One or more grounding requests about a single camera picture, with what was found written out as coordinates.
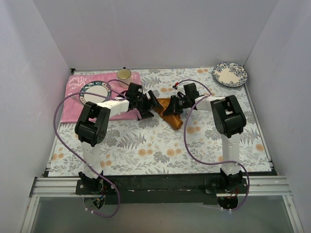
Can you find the cream enamel mug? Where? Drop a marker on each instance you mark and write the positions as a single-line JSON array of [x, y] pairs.
[[124, 76]]

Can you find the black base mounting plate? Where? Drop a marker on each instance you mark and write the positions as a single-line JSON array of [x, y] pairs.
[[180, 188]]

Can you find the aluminium frame rail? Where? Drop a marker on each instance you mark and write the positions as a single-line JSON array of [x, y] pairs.
[[47, 187]]

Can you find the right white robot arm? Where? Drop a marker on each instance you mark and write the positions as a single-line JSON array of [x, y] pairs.
[[229, 121]]

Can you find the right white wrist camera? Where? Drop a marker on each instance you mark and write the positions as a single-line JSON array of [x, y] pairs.
[[179, 91]]

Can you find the green rimmed white plate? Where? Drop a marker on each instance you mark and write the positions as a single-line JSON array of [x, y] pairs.
[[96, 87]]

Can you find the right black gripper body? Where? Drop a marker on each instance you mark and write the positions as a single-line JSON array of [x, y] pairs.
[[176, 106]]

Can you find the blue floral plate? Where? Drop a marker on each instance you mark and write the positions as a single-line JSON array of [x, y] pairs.
[[230, 74]]

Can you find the floral tablecloth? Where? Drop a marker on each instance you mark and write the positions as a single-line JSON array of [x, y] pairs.
[[152, 146]]

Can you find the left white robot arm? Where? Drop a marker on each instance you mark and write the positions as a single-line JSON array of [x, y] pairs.
[[92, 124]]

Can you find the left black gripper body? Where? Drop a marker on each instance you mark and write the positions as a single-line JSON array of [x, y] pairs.
[[146, 105]]

